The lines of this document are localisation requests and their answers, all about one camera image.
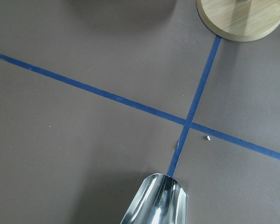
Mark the metal ice scoop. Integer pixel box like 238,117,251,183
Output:
121,174,188,224

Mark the wooden round stand base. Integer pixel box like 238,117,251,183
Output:
196,0,280,42

